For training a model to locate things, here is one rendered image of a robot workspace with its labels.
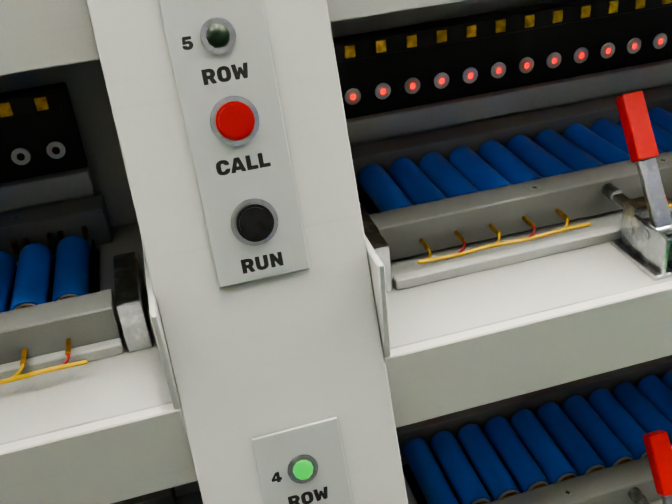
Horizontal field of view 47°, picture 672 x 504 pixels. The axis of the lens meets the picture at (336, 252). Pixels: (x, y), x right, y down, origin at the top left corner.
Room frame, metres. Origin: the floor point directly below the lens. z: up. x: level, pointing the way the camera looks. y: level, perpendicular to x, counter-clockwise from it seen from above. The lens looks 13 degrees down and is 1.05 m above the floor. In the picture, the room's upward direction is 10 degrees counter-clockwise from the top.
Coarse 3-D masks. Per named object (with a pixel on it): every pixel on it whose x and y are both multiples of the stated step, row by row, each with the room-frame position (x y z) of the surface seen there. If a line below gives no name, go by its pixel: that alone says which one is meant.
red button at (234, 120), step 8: (224, 104) 0.32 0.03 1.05; (232, 104) 0.32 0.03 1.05; (240, 104) 0.32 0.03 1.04; (224, 112) 0.32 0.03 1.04; (232, 112) 0.32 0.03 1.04; (240, 112) 0.32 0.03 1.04; (248, 112) 0.32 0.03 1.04; (216, 120) 0.32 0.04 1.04; (224, 120) 0.32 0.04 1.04; (232, 120) 0.32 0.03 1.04; (240, 120) 0.32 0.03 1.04; (248, 120) 0.32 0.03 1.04; (224, 128) 0.32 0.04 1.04; (232, 128) 0.32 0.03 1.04; (240, 128) 0.32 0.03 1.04; (248, 128) 0.32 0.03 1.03; (224, 136) 0.32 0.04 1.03; (232, 136) 0.32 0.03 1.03; (240, 136) 0.32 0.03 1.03
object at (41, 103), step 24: (0, 96) 0.46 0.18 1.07; (24, 96) 0.46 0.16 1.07; (48, 96) 0.46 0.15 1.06; (0, 120) 0.46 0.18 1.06; (24, 120) 0.47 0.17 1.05; (48, 120) 0.47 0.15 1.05; (72, 120) 0.47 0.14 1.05; (0, 144) 0.47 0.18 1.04; (24, 144) 0.47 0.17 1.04; (72, 144) 0.48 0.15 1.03; (0, 168) 0.47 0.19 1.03; (24, 168) 0.47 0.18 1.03; (48, 168) 0.48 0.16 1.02; (72, 168) 0.48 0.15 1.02
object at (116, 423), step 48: (0, 192) 0.47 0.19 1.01; (48, 192) 0.47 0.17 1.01; (144, 288) 0.40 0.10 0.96; (144, 336) 0.36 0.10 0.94; (48, 384) 0.34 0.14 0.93; (96, 384) 0.34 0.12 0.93; (144, 384) 0.33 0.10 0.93; (0, 432) 0.31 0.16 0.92; (48, 432) 0.31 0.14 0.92; (96, 432) 0.31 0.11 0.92; (144, 432) 0.31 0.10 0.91; (0, 480) 0.30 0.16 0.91; (48, 480) 0.31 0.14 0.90; (96, 480) 0.32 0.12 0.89; (144, 480) 0.32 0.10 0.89; (192, 480) 0.33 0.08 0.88
